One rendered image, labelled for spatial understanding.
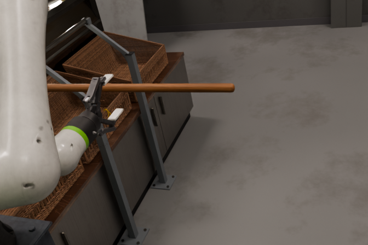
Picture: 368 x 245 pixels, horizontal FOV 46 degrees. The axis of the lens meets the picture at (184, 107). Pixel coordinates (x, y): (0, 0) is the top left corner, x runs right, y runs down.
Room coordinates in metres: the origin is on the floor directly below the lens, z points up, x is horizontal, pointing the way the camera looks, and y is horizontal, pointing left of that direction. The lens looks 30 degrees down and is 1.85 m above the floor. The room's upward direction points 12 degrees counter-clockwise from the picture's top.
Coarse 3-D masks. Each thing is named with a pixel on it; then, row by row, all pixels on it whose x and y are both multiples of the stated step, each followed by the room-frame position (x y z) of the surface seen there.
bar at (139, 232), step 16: (96, 32) 2.37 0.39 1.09; (48, 48) 2.04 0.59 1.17; (128, 64) 2.29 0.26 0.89; (64, 80) 1.91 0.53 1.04; (80, 96) 1.87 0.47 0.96; (144, 96) 2.30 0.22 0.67; (144, 112) 2.29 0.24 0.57; (112, 160) 1.87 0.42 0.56; (160, 160) 2.29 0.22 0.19; (112, 176) 1.85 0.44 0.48; (160, 176) 2.29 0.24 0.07; (176, 176) 2.33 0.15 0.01; (128, 208) 1.86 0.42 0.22; (128, 224) 1.85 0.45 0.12; (128, 240) 1.84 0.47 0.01
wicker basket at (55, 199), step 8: (80, 160) 1.80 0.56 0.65; (80, 168) 1.79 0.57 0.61; (64, 176) 1.68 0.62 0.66; (72, 176) 1.72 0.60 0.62; (64, 184) 1.66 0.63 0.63; (72, 184) 1.70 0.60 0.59; (56, 192) 1.61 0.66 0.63; (64, 192) 1.64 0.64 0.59; (48, 200) 1.55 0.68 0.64; (56, 200) 1.59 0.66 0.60; (16, 208) 1.61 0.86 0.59; (24, 208) 1.44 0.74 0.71; (32, 208) 1.47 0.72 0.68; (40, 208) 1.50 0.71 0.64; (48, 208) 1.54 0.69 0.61; (16, 216) 1.39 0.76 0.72; (24, 216) 1.43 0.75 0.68; (32, 216) 1.46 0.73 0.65; (40, 216) 1.49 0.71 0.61
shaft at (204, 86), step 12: (48, 84) 1.52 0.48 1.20; (60, 84) 1.49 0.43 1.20; (72, 84) 1.47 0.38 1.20; (84, 84) 1.45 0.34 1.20; (108, 84) 1.41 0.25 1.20; (120, 84) 1.39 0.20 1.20; (132, 84) 1.37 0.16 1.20; (144, 84) 1.35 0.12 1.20; (156, 84) 1.33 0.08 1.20; (168, 84) 1.32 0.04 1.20; (180, 84) 1.30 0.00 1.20; (192, 84) 1.28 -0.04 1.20; (204, 84) 1.26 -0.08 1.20; (216, 84) 1.25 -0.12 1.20; (228, 84) 1.23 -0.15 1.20
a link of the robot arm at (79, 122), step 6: (72, 120) 1.13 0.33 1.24; (78, 120) 1.12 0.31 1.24; (84, 120) 1.12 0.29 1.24; (78, 126) 1.09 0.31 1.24; (84, 126) 1.10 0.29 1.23; (90, 126) 1.11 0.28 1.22; (84, 132) 1.08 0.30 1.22; (90, 132) 1.10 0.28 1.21; (96, 132) 1.11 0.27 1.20; (90, 138) 1.09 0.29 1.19
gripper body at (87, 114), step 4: (92, 108) 1.19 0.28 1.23; (84, 112) 1.18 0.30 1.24; (88, 112) 1.17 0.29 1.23; (92, 112) 1.19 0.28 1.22; (100, 112) 1.22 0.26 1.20; (84, 116) 1.15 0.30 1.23; (88, 116) 1.15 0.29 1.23; (92, 116) 1.16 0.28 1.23; (96, 116) 1.17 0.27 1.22; (100, 116) 1.22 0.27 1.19; (92, 120) 1.14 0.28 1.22; (96, 120) 1.16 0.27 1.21; (96, 124) 1.15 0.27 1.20; (100, 124) 1.16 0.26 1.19; (96, 128) 1.14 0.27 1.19
